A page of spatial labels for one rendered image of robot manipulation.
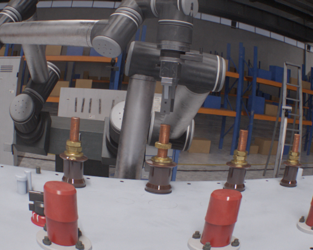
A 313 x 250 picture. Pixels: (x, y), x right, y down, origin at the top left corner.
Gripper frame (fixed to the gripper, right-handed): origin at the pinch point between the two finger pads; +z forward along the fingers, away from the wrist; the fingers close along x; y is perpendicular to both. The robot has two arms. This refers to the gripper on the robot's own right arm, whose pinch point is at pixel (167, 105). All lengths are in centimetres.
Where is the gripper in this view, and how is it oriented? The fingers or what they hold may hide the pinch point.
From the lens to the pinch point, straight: 114.2
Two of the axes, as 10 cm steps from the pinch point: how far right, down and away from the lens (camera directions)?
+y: -9.8, -1.2, 1.3
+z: -1.0, 9.9, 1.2
